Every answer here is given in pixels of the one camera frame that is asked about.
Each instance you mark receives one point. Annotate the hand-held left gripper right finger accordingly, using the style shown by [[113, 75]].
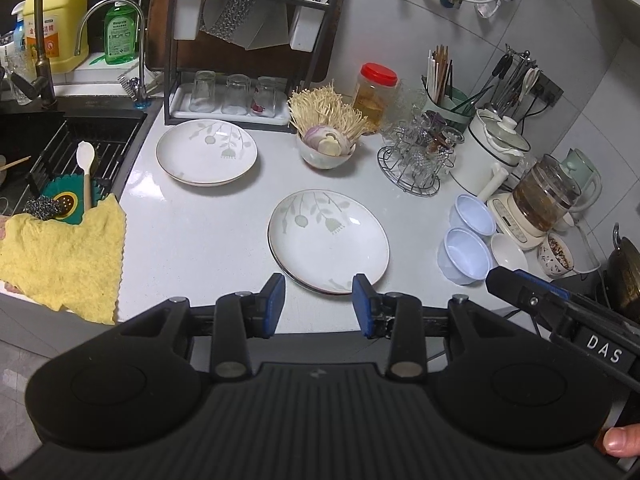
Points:
[[362, 310]]

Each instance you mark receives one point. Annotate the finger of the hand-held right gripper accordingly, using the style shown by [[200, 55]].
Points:
[[510, 285]]

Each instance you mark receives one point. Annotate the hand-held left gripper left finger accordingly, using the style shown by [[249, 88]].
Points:
[[274, 305]]

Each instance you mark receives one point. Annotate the plain white bowl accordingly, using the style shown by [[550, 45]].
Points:
[[510, 255]]

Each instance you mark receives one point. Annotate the white floral plate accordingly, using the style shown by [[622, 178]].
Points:
[[200, 157], [327, 240]]

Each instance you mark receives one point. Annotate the person's right hand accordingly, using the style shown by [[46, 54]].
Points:
[[622, 440]]

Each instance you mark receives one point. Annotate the light blue bowl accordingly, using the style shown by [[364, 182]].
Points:
[[465, 257], [472, 212]]

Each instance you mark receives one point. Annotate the bowl of chili flakes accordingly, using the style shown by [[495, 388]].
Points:
[[555, 257]]

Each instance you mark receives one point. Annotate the cream kettle heating base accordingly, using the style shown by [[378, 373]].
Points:
[[515, 225]]

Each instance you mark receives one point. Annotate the steel cooking pot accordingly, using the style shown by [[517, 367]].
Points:
[[625, 280]]

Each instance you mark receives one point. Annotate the glass health kettle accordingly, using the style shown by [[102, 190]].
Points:
[[545, 195]]

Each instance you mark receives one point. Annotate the white electric cooking pot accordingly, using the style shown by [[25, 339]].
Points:
[[480, 155]]

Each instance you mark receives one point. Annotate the mint electric kettle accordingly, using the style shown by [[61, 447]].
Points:
[[582, 170]]

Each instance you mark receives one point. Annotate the white bowl with vegetables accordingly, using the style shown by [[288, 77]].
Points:
[[325, 160]]

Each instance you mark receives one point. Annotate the purple-lidded glass jar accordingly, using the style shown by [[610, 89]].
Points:
[[420, 135]]

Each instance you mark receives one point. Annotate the halved purple onion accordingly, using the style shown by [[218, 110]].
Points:
[[320, 135]]

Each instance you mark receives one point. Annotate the green white chopstick holder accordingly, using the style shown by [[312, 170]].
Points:
[[452, 112]]

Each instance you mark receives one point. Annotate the enoki mushroom bunch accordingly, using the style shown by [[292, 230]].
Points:
[[325, 107]]

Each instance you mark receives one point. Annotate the hanging kitchen utensils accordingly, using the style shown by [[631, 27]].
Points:
[[505, 80]]

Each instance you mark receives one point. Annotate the clear drinking glass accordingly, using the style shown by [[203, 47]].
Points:
[[236, 96], [265, 97], [202, 92]]

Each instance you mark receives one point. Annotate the red lid glass jar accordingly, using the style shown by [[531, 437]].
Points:
[[375, 97]]

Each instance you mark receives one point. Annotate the yellow dish cloth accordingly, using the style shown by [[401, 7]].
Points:
[[65, 260]]

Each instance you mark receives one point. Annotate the bundle of chopsticks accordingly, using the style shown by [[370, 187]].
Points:
[[440, 72]]

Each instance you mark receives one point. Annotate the black sink drain rack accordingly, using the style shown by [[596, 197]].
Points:
[[107, 150]]

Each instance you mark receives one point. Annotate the green sunflower pad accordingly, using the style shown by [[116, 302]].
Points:
[[67, 200]]

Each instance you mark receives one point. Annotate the white silicone spatula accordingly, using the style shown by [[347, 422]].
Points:
[[86, 160]]

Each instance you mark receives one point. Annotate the black metal dish rack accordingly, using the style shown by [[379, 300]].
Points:
[[172, 85]]

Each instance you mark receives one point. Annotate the steel wool scrubber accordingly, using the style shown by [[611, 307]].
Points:
[[39, 209]]

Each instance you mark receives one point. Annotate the white rack caddy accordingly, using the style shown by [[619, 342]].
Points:
[[187, 15], [302, 30]]

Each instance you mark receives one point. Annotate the chrome gooseneck faucet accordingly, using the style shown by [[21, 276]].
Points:
[[140, 50]]

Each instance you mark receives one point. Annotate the green dish soap bottle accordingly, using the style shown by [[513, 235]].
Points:
[[120, 35]]

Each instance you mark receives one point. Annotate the black sink faucet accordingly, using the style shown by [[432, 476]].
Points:
[[37, 60]]

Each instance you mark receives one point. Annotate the yellow detergent jug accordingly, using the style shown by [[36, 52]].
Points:
[[55, 20]]

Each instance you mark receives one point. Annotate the grey wall socket strip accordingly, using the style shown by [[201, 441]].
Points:
[[550, 91]]

